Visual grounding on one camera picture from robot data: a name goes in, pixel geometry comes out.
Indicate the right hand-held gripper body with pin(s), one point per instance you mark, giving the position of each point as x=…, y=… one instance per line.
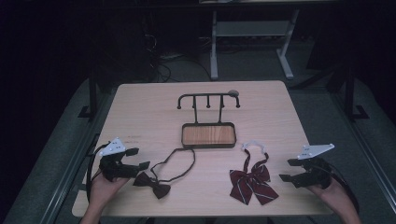
x=317, y=174

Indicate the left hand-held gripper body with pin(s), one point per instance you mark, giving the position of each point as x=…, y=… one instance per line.
x=112, y=149

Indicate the dark brown bow tie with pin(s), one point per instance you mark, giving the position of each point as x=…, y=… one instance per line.
x=158, y=188

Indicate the red striped bow tie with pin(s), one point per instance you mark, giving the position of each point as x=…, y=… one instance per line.
x=253, y=180

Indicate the black hook rack wooden tray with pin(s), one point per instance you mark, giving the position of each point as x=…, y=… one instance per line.
x=208, y=136

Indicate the person's right hand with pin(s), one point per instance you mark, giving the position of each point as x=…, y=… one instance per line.
x=337, y=197

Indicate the person's left hand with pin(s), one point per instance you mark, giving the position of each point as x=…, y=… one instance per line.
x=104, y=191

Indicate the black metal stand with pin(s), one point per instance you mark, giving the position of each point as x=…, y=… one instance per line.
x=92, y=96
x=350, y=96

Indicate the grey metal rail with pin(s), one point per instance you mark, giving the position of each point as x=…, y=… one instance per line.
x=370, y=155
x=67, y=174

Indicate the white metal desk frame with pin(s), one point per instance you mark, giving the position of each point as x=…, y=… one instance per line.
x=249, y=28

